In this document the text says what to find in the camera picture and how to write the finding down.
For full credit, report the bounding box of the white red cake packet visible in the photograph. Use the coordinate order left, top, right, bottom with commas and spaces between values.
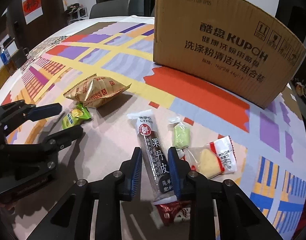
179, 136, 238, 179

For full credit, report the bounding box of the gold fortune biscuits bag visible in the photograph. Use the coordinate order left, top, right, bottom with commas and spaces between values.
64, 74, 131, 108

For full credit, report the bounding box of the white shoe rack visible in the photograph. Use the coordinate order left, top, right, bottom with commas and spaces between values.
64, 3, 88, 25

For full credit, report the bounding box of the dark brown fruit leather bar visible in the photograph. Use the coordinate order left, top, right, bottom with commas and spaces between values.
127, 110, 175, 202

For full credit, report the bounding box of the yellow green candy packet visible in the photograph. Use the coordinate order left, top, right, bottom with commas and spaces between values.
62, 103, 92, 129

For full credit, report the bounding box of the wooden tissue box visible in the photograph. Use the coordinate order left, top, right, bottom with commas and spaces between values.
0, 62, 17, 89

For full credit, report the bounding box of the colourful patterned tablecloth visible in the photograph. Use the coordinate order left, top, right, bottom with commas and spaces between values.
0, 17, 306, 239

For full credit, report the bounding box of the grey dining chair left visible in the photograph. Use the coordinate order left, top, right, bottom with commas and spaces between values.
89, 0, 130, 19

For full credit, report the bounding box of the red white wrapped candy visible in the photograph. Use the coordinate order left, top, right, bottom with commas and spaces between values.
150, 201, 191, 228

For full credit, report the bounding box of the black mug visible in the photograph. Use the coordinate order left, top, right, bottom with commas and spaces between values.
11, 47, 29, 69

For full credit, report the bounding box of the red fu door poster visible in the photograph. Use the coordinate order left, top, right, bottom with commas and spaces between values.
21, 0, 43, 24

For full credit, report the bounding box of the pale green wrapped candy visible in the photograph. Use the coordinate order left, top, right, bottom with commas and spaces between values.
169, 116, 190, 150

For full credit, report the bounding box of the brown wooden door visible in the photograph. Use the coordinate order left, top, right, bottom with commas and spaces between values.
6, 0, 67, 50

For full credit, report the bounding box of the brown cardboard box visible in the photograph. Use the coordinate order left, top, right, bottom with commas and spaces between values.
153, 0, 306, 108

